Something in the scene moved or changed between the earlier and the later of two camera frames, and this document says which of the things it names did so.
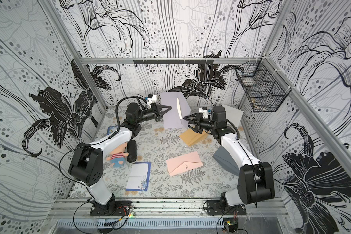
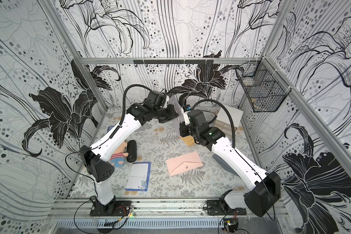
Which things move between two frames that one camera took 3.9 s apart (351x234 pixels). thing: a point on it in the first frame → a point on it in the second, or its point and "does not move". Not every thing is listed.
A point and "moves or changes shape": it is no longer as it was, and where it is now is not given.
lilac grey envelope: [174, 118] moves or changes shape
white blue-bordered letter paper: [139, 176] does not move
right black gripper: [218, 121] → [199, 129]
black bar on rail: [174, 62] does not move
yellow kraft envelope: [190, 136] does not move
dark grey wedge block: [224, 159] does not move
